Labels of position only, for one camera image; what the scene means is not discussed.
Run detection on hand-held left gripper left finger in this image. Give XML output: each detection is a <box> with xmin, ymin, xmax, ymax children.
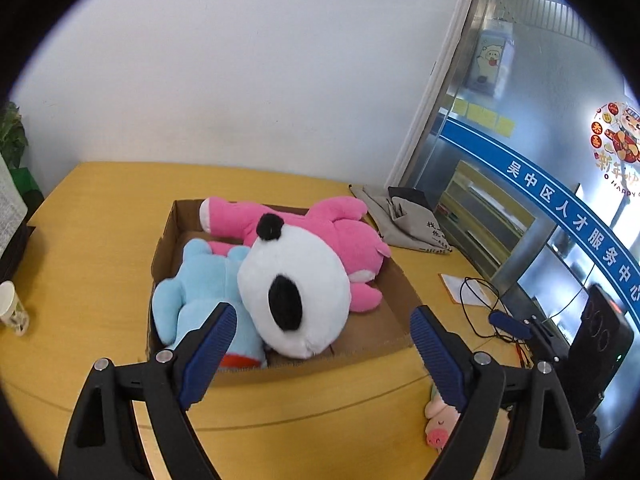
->
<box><xmin>57</xmin><ymin>301</ymin><xmax>238</xmax><ymax>480</ymax></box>

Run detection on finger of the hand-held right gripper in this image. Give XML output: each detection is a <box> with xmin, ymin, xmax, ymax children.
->
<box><xmin>524</xmin><ymin>316</ymin><xmax>562</xmax><ymax>362</ymax></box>
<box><xmin>489</xmin><ymin>310</ymin><xmax>536</xmax><ymax>338</ymax></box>

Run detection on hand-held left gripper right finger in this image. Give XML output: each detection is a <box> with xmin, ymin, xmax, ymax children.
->
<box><xmin>410</xmin><ymin>305</ymin><xmax>586</xmax><ymax>480</ymax></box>

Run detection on brown cardboard box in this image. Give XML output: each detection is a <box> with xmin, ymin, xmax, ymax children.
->
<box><xmin>146</xmin><ymin>199</ymin><xmax>431</xmax><ymax>388</ymax></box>

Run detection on light blue plush toy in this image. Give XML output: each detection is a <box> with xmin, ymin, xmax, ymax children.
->
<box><xmin>151</xmin><ymin>239</ymin><xmax>268</xmax><ymax>372</ymax></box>

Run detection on pink pig plush toy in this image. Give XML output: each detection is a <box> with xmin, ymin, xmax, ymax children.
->
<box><xmin>424</xmin><ymin>385</ymin><xmax>463</xmax><ymax>451</ymax></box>

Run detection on panda plush toy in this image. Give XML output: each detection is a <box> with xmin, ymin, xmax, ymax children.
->
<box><xmin>236</xmin><ymin>212</ymin><xmax>352</xmax><ymax>360</ymax></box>

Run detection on pink and white plush toy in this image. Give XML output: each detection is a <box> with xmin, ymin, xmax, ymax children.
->
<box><xmin>199</xmin><ymin>196</ymin><xmax>392</xmax><ymax>316</ymax></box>

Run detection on white paper sheet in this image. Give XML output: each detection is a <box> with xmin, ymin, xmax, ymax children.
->
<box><xmin>439</xmin><ymin>272</ymin><xmax>493</xmax><ymax>306</ymax></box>

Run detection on yellow shelving unit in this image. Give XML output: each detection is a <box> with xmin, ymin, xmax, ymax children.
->
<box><xmin>440</xmin><ymin>160</ymin><xmax>546</xmax><ymax>271</ymax></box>

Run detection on grey cloth bag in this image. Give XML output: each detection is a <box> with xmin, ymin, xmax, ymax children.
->
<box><xmin>350</xmin><ymin>184</ymin><xmax>453</xmax><ymax>253</ymax></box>

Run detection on blue banner strip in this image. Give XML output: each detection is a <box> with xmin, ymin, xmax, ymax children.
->
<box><xmin>440</xmin><ymin>117</ymin><xmax>640</xmax><ymax>321</ymax></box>

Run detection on patterned paper cup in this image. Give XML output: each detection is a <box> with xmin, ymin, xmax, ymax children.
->
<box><xmin>0</xmin><ymin>280</ymin><xmax>30</xmax><ymax>337</ymax></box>

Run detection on cartoon figure window sticker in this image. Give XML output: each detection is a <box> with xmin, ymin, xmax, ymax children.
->
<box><xmin>590</xmin><ymin>101</ymin><xmax>640</xmax><ymax>191</ymax></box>

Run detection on white textured board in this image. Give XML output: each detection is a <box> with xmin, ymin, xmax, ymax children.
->
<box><xmin>0</xmin><ymin>152</ymin><xmax>28</xmax><ymax>256</ymax></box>

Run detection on green planter ledge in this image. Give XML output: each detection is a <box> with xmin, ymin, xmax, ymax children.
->
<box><xmin>12</xmin><ymin>167</ymin><xmax>42</xmax><ymax>195</ymax></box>

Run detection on cartoon pig poster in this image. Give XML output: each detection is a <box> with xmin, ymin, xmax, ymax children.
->
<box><xmin>467</xmin><ymin>30</ymin><xmax>516</xmax><ymax>98</ymax></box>

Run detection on large potted green plant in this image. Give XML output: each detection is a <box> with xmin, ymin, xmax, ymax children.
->
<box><xmin>0</xmin><ymin>101</ymin><xmax>28</xmax><ymax>168</ymax></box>

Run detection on black cable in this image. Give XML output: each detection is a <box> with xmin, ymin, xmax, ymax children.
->
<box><xmin>459</xmin><ymin>276</ymin><xmax>526</xmax><ymax>356</ymax></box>

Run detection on grey metal door frame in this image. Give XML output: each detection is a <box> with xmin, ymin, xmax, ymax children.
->
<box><xmin>390</xmin><ymin>0</ymin><xmax>496</xmax><ymax>191</ymax></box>

